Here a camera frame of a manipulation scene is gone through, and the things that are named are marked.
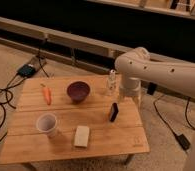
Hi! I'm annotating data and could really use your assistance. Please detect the wooden table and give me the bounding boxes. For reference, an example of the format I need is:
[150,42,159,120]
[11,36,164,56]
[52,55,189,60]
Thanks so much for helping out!
[0,75,150,164]

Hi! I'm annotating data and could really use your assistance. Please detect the black power adapter box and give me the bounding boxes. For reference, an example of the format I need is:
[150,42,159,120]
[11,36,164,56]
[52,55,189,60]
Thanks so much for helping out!
[17,64,36,78]

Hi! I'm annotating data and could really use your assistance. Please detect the white baseboard rail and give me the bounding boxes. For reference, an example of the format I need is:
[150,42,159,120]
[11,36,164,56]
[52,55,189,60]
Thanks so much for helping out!
[0,14,185,98]

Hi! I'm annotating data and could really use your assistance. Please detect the white plastic cup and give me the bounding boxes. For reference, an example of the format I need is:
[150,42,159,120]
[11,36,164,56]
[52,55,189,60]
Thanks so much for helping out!
[36,114,58,138]

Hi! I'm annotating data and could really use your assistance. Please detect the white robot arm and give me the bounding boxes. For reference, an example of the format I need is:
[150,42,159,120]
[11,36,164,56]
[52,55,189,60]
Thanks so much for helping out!
[115,47,195,171]

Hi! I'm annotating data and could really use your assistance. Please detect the black cable on floor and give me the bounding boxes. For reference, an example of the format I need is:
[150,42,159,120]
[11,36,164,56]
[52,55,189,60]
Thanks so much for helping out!
[0,39,50,153]

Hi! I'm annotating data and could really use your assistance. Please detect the small clear bottle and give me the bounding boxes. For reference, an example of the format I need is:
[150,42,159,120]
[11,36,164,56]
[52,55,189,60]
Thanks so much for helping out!
[107,70,116,95]

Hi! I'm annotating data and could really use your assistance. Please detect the black eraser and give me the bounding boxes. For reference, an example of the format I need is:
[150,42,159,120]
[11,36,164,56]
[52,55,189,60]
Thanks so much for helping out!
[109,103,119,122]

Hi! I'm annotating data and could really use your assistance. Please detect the dark purple bowl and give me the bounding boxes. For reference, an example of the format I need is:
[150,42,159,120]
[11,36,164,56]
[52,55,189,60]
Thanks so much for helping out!
[67,81,90,103]

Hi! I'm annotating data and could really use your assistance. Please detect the orange carrot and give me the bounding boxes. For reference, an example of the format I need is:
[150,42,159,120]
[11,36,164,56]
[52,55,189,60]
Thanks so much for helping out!
[41,84,51,105]

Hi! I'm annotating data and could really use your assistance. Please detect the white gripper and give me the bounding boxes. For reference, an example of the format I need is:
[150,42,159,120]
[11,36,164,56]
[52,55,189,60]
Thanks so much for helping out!
[117,76,141,109]

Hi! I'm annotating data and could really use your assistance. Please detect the white sponge block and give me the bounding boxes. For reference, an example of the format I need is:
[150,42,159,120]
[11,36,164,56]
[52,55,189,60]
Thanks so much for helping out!
[74,126,90,147]

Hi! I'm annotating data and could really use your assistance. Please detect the black power brick right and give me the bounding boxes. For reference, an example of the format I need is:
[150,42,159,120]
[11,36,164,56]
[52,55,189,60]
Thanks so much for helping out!
[176,134,190,150]

